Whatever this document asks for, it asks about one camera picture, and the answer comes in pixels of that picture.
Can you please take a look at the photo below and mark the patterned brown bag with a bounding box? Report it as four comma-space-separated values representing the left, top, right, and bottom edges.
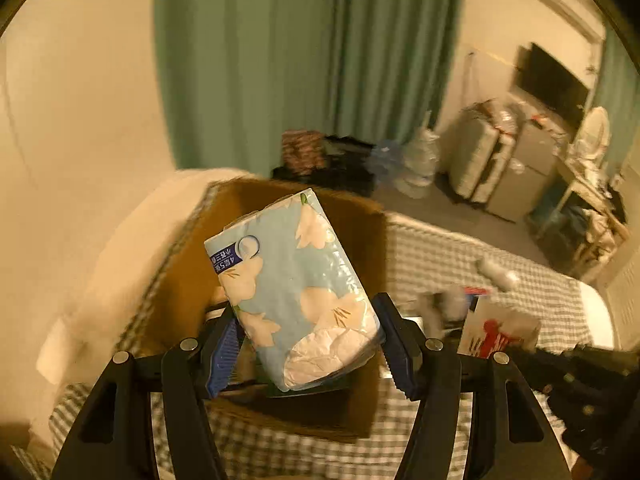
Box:
280, 130, 326, 176

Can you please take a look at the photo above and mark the blue floral tissue pack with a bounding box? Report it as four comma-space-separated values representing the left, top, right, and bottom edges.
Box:
204, 187, 383, 393

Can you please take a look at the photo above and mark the black flat television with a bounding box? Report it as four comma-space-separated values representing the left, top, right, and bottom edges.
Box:
515, 42, 591, 126

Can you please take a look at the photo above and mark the pale grey rolled cloth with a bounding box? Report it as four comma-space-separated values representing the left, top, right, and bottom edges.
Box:
475, 255, 521, 291

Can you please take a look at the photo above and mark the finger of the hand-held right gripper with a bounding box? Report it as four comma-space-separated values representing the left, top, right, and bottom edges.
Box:
515, 342, 640, 471

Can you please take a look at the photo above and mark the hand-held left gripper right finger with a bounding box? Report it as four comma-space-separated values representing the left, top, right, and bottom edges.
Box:
372, 292, 573, 480

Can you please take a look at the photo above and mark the wide green curtain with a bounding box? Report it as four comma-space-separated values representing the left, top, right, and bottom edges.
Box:
152, 0, 468, 181

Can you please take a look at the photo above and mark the black bag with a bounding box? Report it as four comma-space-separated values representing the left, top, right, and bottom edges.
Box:
272, 135, 378, 198

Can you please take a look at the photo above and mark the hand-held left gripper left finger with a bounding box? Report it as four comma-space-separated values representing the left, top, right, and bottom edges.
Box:
52, 305, 246, 480

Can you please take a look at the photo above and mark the grey mini fridge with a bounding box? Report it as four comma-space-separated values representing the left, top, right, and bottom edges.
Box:
487, 120, 571, 223

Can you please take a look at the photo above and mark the light wooden desk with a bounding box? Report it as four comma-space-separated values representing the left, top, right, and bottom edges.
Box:
525, 155, 631, 276

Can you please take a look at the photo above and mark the white mattress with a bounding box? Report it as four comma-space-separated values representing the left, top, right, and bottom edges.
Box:
575, 280, 616, 351

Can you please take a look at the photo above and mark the clear large water bottle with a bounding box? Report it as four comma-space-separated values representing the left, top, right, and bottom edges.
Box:
397, 127, 441, 201

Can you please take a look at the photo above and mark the grey checked bed sheet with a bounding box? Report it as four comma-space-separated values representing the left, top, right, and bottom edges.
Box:
10, 210, 616, 480

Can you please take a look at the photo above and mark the grey ribbed suitcase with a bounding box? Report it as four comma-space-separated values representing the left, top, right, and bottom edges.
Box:
447, 105, 518, 206

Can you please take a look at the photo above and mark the red and white paper bag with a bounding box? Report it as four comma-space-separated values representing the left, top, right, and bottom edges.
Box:
457, 295, 543, 361

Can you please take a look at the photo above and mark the narrow green curtain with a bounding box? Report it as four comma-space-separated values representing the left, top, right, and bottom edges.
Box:
592, 25, 640, 161

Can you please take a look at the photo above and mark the blue plastic water bottle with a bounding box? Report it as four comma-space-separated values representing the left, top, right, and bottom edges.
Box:
367, 140, 406, 181

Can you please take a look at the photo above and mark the white air conditioner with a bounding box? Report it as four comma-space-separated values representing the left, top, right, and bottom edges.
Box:
517, 0, 606, 43

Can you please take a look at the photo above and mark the brown cardboard box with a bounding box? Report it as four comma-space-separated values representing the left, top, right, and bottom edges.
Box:
115, 177, 388, 443

